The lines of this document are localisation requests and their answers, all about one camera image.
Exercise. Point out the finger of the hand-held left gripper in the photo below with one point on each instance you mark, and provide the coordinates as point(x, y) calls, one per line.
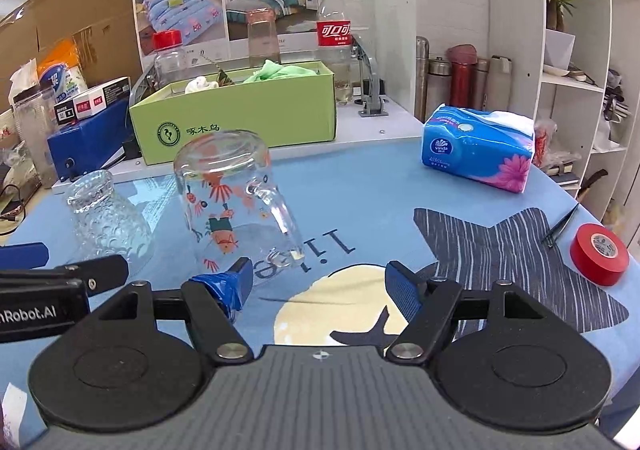
point(22, 256)
point(105, 272)

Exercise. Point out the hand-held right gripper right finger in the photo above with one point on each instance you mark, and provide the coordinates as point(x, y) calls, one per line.
point(400, 287)

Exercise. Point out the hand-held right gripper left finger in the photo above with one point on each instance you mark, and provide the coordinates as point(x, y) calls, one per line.
point(235, 287)

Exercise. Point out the green cardboard box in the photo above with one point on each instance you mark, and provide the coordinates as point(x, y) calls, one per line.
point(280, 114)

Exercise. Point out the white plush rabbit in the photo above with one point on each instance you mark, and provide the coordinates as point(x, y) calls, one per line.
point(200, 84)

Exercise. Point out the dark leaf-printed pendant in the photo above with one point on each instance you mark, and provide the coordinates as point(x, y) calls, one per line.
point(223, 78)

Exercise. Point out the green towel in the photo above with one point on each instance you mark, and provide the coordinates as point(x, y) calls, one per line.
point(272, 71)

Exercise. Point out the textured glass cup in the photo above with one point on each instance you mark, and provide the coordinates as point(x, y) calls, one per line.
point(105, 220)

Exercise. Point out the printed glass mug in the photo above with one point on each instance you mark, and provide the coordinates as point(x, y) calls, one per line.
point(225, 190)

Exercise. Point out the blue printed tablecloth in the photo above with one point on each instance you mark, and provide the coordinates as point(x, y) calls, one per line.
point(375, 190)

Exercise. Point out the clear plastic container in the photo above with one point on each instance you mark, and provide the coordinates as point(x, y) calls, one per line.
point(35, 139)

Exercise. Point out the blue metal machine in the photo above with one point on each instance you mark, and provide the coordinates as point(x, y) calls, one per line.
point(90, 144)

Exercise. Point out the blue tissue pack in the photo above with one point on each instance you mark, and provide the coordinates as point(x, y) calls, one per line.
point(470, 149)

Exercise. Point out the small white red-label box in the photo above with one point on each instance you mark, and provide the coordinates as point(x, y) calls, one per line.
point(90, 102)

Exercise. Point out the black tweezers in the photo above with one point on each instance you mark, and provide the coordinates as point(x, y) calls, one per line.
point(560, 225)

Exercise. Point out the white paper bag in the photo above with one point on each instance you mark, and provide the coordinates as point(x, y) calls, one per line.
point(22, 79)

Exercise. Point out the black and white carton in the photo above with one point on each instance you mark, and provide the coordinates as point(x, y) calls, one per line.
point(117, 89)

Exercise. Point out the orange blue tissue package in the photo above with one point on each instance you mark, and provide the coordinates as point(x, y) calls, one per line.
point(60, 74)

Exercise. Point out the red tape roll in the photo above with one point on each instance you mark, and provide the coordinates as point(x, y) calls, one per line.
point(582, 255)

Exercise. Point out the grey lever with grey base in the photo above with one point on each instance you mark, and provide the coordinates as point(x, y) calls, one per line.
point(372, 102)

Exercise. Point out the dark notebook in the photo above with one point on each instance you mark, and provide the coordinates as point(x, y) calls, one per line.
point(562, 167)

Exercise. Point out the short steel thermos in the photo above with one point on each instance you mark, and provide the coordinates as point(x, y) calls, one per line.
point(439, 84)

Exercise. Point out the red snack package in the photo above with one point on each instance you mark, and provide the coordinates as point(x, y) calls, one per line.
point(545, 139)

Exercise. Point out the tall silver thermos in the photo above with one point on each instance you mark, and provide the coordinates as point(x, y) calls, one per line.
point(422, 79)

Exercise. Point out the red thermos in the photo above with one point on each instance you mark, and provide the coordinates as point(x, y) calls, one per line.
point(461, 79)

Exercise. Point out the slim beige thermos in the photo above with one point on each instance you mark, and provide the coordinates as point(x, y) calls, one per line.
point(481, 84)

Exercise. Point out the clear jar with red lid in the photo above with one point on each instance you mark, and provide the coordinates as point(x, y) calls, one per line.
point(170, 62)

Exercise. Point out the grey beige thermos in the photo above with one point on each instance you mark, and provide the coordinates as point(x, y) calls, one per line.
point(499, 84)

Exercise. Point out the tall pink-tinted glass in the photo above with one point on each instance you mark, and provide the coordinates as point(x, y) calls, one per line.
point(262, 39)

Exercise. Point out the brown cardboard sheet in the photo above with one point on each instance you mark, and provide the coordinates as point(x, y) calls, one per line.
point(90, 4)

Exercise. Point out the cola bottle with red label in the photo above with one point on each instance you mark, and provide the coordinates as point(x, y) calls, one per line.
point(334, 32)

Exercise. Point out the white plant pot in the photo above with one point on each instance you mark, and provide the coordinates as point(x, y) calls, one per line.
point(557, 49)

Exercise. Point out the white shelf unit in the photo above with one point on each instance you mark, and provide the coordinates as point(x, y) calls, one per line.
point(515, 4)

